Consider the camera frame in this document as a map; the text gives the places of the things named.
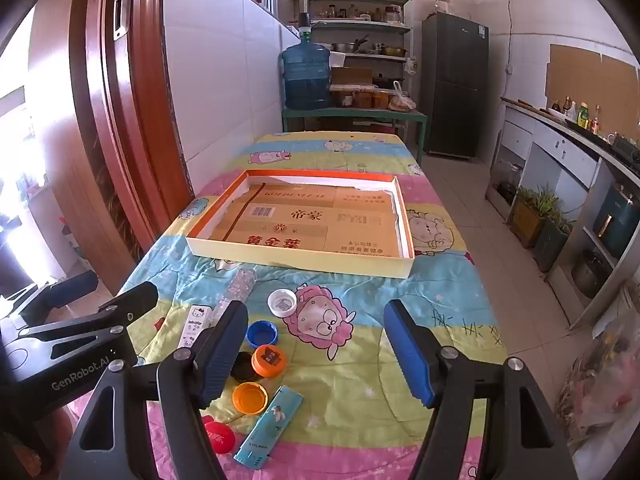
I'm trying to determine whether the white kitchen counter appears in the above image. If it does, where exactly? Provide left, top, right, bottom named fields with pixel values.
left=487, top=97, right=640, bottom=331

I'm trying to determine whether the cardboard sheet on wall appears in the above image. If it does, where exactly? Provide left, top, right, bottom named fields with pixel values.
left=545, top=43, right=640, bottom=126

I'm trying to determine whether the pile of plastic bags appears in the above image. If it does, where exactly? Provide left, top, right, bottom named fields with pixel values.
left=555, top=285, right=640, bottom=461

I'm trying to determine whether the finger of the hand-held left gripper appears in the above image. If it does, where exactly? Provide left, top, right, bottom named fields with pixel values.
left=0, top=270, right=99, bottom=331
left=15, top=281, right=160, bottom=348

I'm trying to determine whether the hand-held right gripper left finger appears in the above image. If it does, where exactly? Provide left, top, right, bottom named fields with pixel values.
left=59, top=300, right=249, bottom=480

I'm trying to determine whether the blue water jug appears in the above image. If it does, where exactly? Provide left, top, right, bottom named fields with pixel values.
left=281, top=42, right=332, bottom=110

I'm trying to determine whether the blue bottle cap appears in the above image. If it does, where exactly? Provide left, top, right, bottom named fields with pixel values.
left=246, top=320, right=279, bottom=349

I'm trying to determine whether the white bottle cap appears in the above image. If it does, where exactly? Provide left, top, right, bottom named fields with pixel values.
left=267, top=289, right=300, bottom=318

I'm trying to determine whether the cartoon printed blanket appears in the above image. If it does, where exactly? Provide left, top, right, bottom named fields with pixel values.
left=65, top=131, right=508, bottom=480

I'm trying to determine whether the teal rice cooker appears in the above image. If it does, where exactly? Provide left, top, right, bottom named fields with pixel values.
left=592, top=182, right=640, bottom=256

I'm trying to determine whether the plain orange bottle cap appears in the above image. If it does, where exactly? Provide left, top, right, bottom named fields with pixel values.
left=232, top=382, right=269, bottom=414

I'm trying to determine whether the green table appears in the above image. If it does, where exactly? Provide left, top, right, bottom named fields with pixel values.
left=281, top=106, right=429, bottom=168

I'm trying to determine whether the metal pot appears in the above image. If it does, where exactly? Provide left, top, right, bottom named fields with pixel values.
left=571, top=250, right=611, bottom=298

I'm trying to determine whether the potted plant in yellow pot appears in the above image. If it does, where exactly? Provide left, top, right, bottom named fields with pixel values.
left=509, top=186, right=558, bottom=248

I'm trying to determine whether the shallow orange-rimmed cardboard box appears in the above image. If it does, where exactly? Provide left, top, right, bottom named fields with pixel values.
left=185, top=169, right=416, bottom=279

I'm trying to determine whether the black bottle cap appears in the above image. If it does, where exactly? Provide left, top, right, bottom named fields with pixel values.
left=230, top=351, right=258, bottom=382

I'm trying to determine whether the orange cap with dark label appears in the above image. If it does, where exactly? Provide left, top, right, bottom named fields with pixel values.
left=251, top=344, right=288, bottom=379

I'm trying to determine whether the white cartoon lighter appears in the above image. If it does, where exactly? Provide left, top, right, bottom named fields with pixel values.
left=177, top=304, right=210, bottom=350

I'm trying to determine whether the metal storage shelf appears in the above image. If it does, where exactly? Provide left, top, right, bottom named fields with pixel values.
left=304, top=0, right=413, bottom=111

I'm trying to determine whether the cardboard box on shelf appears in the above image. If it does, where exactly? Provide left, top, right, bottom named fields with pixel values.
left=331, top=67, right=374, bottom=86

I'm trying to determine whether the teal lighter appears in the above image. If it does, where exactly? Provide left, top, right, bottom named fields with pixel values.
left=234, top=385, right=305, bottom=471

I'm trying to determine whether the red bottle cap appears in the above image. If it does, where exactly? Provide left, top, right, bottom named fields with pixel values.
left=202, top=420, right=236, bottom=455

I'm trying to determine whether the plastic bag of food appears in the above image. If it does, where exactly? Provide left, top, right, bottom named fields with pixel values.
left=389, top=81, right=417, bottom=112

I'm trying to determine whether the red wooden door frame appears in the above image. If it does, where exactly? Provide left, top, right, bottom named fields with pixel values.
left=67, top=0, right=196, bottom=296

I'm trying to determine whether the dark refrigerator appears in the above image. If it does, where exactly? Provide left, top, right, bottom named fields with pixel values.
left=421, top=12, right=490, bottom=160

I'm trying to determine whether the clear plastic bottle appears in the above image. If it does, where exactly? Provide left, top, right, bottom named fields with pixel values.
left=210, top=266, right=257, bottom=326

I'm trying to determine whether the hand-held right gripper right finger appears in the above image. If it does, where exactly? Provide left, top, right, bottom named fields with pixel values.
left=384, top=299, right=583, bottom=480

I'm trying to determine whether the potted plant in dark pot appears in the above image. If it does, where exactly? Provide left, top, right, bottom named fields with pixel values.
left=532, top=210, right=576, bottom=273

